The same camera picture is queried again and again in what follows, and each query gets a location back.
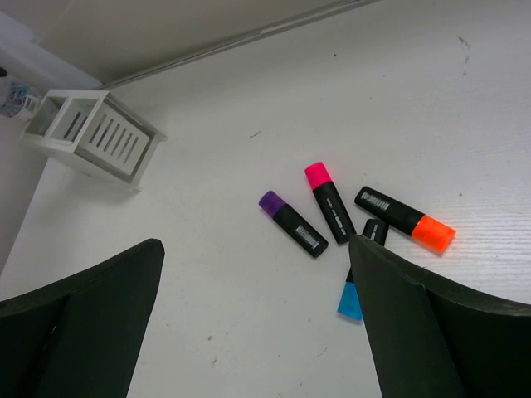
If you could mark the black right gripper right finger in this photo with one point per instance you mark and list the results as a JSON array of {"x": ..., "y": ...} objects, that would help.
[{"x": 432, "y": 337}]

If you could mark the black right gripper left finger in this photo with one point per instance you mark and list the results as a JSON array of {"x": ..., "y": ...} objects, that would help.
[{"x": 81, "y": 336}]

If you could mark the orange cap highlighter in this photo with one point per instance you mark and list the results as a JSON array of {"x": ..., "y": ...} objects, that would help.
[{"x": 425, "y": 230}]

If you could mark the blue cap highlighter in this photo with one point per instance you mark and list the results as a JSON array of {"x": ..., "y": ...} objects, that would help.
[{"x": 349, "y": 305}]

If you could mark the purple cap highlighter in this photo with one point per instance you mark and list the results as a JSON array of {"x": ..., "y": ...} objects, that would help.
[{"x": 293, "y": 224}]

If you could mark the pink cap highlighter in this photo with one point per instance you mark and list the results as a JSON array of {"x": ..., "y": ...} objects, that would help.
[{"x": 330, "y": 202}]

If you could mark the clear jar of paper clips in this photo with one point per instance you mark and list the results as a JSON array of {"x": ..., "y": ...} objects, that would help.
[{"x": 18, "y": 99}]

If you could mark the white slatted organizer box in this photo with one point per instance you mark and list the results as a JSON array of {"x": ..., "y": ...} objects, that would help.
[{"x": 95, "y": 133}]

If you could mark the aluminium table edge rail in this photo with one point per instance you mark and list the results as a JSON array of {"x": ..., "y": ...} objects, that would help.
[{"x": 272, "y": 29}]

